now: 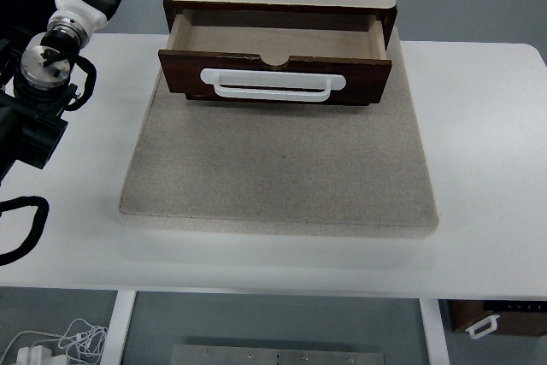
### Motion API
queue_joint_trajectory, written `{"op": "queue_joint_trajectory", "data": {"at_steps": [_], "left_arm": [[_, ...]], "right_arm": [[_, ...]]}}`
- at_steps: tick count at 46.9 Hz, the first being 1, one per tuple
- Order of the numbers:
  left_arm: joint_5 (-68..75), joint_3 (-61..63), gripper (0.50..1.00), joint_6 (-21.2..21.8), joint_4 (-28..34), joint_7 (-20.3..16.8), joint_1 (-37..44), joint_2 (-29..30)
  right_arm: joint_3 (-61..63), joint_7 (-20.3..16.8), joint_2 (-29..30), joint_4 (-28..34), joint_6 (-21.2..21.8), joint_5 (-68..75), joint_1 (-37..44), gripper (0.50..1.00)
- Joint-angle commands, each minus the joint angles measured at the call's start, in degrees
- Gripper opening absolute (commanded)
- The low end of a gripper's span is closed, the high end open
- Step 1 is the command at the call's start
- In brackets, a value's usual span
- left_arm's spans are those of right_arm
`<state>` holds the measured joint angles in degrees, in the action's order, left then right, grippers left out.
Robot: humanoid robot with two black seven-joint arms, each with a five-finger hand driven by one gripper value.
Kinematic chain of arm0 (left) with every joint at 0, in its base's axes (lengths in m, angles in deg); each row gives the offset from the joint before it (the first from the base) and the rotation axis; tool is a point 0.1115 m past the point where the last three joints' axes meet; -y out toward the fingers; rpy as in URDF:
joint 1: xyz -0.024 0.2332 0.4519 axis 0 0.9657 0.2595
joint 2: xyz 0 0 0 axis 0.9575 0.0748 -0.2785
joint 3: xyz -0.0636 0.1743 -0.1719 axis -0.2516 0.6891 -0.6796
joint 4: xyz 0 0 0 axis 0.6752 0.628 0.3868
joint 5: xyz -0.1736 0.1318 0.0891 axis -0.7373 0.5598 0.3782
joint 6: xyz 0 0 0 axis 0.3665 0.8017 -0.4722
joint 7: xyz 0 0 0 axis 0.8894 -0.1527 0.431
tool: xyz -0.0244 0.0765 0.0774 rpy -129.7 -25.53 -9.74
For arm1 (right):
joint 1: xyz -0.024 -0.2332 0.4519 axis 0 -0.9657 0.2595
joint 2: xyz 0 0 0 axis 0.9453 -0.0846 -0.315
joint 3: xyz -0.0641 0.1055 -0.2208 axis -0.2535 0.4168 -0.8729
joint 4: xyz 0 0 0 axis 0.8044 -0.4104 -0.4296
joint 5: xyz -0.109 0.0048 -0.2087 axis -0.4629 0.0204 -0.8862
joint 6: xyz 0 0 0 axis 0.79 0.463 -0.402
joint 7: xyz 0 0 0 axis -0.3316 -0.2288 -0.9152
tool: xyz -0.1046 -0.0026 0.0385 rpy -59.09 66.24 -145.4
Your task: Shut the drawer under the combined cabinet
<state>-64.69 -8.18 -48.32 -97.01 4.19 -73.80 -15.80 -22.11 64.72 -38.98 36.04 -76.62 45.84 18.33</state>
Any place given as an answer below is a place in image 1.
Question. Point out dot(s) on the white drawer handle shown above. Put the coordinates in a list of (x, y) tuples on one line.
[(272, 86)]

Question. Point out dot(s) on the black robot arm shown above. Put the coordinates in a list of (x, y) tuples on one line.
[(41, 41)]

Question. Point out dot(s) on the dark wooden drawer cabinet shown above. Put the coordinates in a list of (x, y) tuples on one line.
[(284, 16)]

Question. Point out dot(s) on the spare dark wooden drawer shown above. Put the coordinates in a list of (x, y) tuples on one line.
[(478, 318)]

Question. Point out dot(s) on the grey fabric mat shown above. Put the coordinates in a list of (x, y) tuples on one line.
[(282, 169)]

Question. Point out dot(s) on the left white table leg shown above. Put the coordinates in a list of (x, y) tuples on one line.
[(118, 328)]

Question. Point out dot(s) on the white table leg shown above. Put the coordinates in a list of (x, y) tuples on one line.
[(118, 328), (434, 332)]

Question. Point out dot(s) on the white power adapter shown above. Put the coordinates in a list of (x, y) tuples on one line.
[(40, 355)]

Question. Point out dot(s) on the right white table leg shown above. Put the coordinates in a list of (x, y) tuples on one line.
[(434, 332)]

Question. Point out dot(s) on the grey metal base plate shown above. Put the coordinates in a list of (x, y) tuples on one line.
[(210, 354)]

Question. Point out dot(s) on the spare white handle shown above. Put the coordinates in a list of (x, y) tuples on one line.
[(483, 327)]

